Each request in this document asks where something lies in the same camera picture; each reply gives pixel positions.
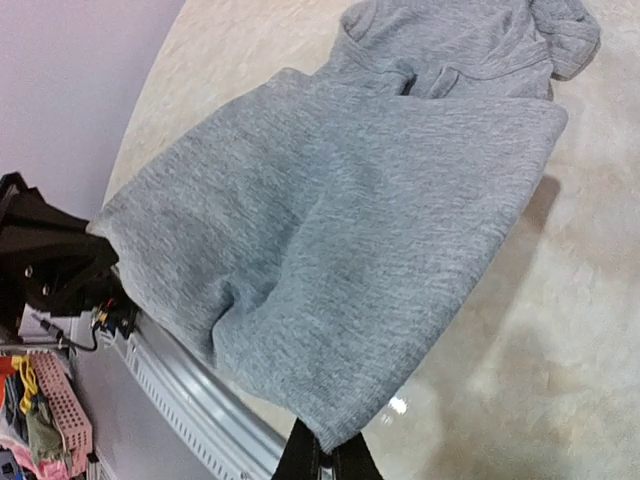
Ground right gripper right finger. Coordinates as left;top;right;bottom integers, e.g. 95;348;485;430
331;433;383;480

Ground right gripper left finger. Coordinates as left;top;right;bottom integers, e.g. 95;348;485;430
271;419;321;480

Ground grey tank top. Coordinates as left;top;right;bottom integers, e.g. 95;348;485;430
89;1;600;451

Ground mixed clothes in pink basket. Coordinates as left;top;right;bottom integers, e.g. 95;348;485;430
1;356;71;479

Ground pink perforated basket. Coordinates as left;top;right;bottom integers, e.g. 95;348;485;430
30;353;94;477

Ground aluminium front rail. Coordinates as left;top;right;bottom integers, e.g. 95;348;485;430
119;313;294;479

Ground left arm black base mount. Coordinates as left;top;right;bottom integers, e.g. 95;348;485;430
1;172;138;352

